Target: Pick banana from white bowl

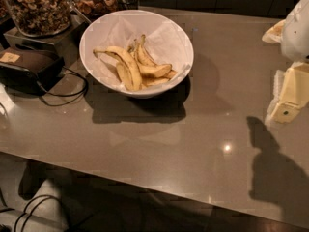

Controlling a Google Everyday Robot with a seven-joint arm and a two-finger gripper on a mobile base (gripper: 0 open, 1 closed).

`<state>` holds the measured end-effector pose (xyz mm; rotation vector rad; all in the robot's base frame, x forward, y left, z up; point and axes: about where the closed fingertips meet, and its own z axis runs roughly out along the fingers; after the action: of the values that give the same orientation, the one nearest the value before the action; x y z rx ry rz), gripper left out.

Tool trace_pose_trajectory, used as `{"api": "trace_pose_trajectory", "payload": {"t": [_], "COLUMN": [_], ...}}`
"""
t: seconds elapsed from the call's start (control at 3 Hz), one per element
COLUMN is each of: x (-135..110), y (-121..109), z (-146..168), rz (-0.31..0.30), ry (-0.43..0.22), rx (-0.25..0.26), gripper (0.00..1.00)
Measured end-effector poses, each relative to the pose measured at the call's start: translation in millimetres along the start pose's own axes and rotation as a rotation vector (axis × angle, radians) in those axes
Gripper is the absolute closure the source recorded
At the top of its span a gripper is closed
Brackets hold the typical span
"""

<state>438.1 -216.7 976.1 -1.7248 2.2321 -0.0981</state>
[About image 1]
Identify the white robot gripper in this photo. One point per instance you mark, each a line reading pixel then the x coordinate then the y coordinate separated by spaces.
pixel 296 33

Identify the long yellow banana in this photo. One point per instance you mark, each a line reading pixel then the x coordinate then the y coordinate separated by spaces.
pixel 126 59

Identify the white paper bowl liner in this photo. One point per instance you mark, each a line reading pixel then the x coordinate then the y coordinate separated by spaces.
pixel 161 39

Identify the yellow banana bunch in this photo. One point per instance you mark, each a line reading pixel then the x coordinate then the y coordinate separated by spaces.
pixel 152 73

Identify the white ceramic bowl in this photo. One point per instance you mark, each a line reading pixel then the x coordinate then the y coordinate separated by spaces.
pixel 96 33

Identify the metal jar stand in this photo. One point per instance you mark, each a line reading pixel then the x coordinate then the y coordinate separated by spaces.
pixel 65 44

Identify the large glass nut jar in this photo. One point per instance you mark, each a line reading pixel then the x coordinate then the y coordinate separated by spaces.
pixel 39 18

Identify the black card reader device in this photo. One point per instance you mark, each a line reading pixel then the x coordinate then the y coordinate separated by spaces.
pixel 30 71

